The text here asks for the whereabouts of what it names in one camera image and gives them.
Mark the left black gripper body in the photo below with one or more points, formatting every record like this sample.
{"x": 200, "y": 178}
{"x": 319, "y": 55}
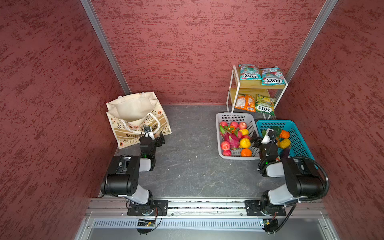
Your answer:
{"x": 159, "y": 139}

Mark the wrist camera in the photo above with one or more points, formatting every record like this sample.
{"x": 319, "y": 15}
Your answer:
{"x": 150, "y": 134}
{"x": 269, "y": 136}

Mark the teal Fox's candy bag right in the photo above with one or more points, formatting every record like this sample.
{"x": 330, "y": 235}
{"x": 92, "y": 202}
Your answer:
{"x": 273, "y": 77}

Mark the orange fruit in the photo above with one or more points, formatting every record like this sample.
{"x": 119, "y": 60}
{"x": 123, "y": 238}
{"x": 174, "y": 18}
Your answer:
{"x": 246, "y": 153}

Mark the yellow lemon fruit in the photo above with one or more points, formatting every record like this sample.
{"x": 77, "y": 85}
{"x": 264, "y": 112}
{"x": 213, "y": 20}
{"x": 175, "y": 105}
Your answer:
{"x": 245, "y": 143}

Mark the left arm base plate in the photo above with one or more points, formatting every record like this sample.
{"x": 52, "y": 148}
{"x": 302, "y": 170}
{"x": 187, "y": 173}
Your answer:
{"x": 152, "y": 208}

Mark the red apple back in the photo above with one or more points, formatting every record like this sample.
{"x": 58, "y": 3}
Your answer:
{"x": 242, "y": 125}

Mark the small red fruit front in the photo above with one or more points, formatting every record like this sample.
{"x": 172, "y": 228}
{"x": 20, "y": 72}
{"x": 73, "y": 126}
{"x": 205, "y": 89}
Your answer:
{"x": 227, "y": 153}

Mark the white wooden two-tier shelf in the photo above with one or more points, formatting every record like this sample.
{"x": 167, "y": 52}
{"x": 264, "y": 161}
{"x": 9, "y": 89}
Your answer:
{"x": 249, "y": 87}

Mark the orange bell pepper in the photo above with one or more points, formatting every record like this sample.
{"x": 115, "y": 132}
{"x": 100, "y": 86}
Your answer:
{"x": 284, "y": 134}

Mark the pink dragon fruit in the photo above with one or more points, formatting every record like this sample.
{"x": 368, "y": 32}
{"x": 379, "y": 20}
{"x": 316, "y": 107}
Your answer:
{"x": 228, "y": 135}

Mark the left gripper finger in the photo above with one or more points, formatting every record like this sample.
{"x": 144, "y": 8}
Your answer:
{"x": 160, "y": 140}
{"x": 146, "y": 129}

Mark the red apple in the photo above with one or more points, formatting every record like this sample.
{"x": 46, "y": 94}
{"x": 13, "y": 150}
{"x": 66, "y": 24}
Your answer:
{"x": 242, "y": 125}
{"x": 225, "y": 146}

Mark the teal Fox's candy bag left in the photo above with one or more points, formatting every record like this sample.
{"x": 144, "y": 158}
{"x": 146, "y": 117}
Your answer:
{"x": 249, "y": 73}

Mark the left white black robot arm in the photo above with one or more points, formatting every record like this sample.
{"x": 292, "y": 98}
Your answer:
{"x": 122, "y": 177}

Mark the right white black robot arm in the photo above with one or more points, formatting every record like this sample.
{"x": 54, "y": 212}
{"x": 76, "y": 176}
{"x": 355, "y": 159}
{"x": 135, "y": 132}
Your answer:
{"x": 305, "y": 179}

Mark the yellow fruit in white basket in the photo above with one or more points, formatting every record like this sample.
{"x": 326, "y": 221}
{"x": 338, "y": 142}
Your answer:
{"x": 244, "y": 132}

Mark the teal fox's candy bag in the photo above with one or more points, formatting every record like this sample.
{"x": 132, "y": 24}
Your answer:
{"x": 249, "y": 73}
{"x": 273, "y": 77}

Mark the yellow bell pepper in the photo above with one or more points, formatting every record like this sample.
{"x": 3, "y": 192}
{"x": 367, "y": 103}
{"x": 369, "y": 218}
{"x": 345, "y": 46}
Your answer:
{"x": 284, "y": 144}

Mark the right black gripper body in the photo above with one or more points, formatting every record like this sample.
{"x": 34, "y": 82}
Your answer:
{"x": 258, "y": 142}

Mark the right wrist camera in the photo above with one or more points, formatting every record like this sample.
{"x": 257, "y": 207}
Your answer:
{"x": 269, "y": 136}

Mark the orange snack bag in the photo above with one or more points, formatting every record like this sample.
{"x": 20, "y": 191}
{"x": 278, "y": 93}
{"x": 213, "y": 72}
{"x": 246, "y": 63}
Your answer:
{"x": 245, "y": 103}

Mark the cream floral tote bag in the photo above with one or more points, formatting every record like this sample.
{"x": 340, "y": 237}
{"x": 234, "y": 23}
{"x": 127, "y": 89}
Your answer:
{"x": 130, "y": 114}

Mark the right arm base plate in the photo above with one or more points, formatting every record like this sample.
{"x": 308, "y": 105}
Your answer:
{"x": 257, "y": 208}

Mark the aluminium rail frame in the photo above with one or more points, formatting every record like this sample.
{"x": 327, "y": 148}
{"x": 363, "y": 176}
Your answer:
{"x": 233, "y": 214}

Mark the white plastic fruit basket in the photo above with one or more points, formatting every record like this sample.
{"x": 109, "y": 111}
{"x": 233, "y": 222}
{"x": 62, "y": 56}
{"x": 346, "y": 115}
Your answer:
{"x": 231, "y": 121}

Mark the teal plastic vegetable basket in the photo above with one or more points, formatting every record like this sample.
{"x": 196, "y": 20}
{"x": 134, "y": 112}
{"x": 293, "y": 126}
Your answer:
{"x": 298, "y": 144}

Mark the green Fox's candy bag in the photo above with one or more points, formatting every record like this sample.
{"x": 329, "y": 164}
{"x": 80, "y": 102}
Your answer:
{"x": 265, "y": 105}

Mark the red apple front left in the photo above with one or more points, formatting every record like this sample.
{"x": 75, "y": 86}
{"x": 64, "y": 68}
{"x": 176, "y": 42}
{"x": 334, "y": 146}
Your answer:
{"x": 225, "y": 146}

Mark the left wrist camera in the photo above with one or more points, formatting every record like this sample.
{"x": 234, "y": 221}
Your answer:
{"x": 150, "y": 134}

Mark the green bell pepper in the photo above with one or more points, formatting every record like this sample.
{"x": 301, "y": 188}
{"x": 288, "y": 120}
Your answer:
{"x": 278, "y": 130}

